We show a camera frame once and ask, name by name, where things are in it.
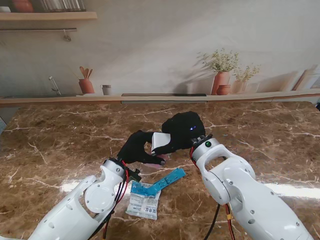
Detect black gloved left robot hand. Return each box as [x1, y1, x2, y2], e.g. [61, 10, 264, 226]
[117, 130, 166, 166]

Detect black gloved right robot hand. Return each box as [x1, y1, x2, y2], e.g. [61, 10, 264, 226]
[150, 111, 206, 157]

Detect white square bottle cap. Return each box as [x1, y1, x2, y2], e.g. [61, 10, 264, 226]
[151, 132, 172, 152]

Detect pink seasoning bottle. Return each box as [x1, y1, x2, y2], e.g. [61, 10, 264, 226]
[147, 149, 169, 168]

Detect blue plastic bag clip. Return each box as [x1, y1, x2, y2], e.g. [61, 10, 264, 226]
[147, 167, 186, 197]

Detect blue white seasoning bag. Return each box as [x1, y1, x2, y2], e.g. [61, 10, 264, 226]
[125, 181, 162, 221]

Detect small round terracotta pot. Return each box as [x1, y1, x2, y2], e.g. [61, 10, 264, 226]
[216, 84, 232, 96]

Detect terracotta vase with flowers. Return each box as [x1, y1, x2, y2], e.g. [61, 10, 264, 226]
[199, 48, 240, 96]

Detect pale vase with flowers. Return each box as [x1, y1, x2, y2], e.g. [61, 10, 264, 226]
[232, 65, 261, 95]

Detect terracotta utensil pot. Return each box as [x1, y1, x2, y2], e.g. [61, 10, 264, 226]
[78, 66, 95, 95]

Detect metal faucet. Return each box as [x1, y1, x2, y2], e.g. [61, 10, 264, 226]
[48, 76, 62, 96]

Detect row of glass jars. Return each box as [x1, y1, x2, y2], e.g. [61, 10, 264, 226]
[39, 0, 86, 13]

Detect terracotta jar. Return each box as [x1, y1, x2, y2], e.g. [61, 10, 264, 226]
[12, 0, 35, 13]

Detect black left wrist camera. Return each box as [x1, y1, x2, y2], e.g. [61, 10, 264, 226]
[128, 168, 141, 182]

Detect red black left arm cables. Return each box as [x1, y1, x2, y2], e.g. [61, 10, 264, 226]
[99, 159, 132, 240]

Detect red black arm cables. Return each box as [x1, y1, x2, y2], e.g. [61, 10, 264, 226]
[99, 159, 132, 240]
[189, 147, 237, 240]

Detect red black right arm cables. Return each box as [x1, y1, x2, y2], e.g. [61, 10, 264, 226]
[189, 147, 237, 240]

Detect metal hanging rail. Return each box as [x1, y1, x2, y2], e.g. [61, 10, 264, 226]
[0, 27, 78, 42]

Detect wooden wall shelf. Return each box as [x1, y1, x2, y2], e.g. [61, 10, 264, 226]
[0, 11, 98, 23]

